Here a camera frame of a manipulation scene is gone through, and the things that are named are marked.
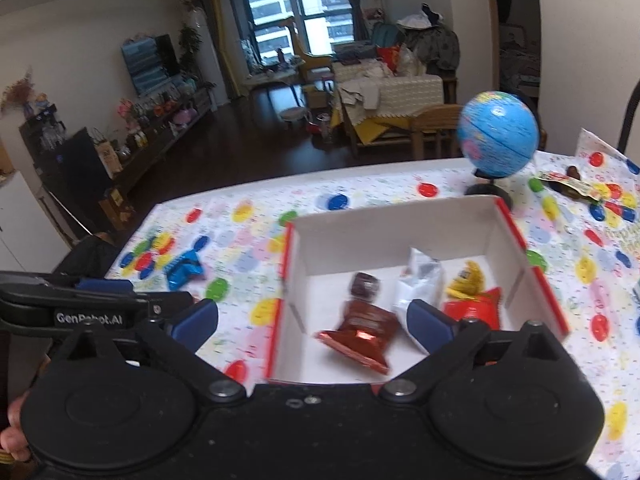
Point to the red snack packet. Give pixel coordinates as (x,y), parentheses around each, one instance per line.
(475,312)

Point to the yellow curtain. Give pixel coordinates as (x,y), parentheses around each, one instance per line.
(222,50)

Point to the white cabinet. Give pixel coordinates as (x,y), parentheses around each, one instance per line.
(20,220)

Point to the black chair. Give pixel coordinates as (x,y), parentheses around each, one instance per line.
(85,257)

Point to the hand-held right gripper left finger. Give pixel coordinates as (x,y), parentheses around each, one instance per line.
(195,322)

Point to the round stool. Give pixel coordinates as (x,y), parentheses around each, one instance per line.
(292,112)

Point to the red cardboard box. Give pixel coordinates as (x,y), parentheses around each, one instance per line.
(390,240)

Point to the beige paper bag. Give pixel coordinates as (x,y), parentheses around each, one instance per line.
(107,154)

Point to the black cabinet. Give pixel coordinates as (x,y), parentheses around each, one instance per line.
(75,175)

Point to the yellow chair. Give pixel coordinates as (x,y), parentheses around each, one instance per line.
(312,62)

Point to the blue snack packet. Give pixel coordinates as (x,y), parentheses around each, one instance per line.
(184,270)

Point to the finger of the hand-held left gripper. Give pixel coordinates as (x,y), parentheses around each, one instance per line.
(165,302)
(105,286)

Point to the red-brown cookie packet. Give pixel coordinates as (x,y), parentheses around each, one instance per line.
(365,332)

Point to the white tower air conditioner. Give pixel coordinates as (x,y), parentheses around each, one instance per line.
(202,55)

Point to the white long snack packet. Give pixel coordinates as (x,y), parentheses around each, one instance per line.
(420,285)

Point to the brown box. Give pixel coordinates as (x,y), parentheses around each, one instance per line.
(117,205)

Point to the small dark chocolate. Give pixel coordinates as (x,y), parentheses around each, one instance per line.
(365,285)

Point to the television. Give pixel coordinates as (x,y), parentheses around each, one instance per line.
(150,65)

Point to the person's left hand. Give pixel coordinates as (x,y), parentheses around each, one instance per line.
(15,425)

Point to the round coffee table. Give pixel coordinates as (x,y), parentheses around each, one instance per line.
(272,77)

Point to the yellow snack packet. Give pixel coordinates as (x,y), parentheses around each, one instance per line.
(467,280)

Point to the grey curtain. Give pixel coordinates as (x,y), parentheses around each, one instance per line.
(352,0)

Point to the pink flower bouquet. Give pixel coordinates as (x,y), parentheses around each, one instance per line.
(128,112)

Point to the potted plant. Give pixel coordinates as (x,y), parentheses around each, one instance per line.
(189,45)

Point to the teal armchair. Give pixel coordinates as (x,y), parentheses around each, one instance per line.
(385,35)

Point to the sofa with cream cover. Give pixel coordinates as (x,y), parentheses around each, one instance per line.
(405,92)

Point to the pile of clothes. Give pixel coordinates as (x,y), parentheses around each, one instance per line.
(435,45)

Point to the blue globe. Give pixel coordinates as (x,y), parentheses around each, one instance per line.
(500,130)

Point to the green brown wrapper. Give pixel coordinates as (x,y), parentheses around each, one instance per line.
(575,187)

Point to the balloon print tablecloth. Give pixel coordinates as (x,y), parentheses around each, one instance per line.
(560,250)

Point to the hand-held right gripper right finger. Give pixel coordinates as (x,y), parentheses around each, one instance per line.
(430,325)

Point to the dark TV cabinet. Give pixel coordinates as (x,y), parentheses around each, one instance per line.
(160,145)

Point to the large window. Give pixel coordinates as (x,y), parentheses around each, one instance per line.
(280,0)

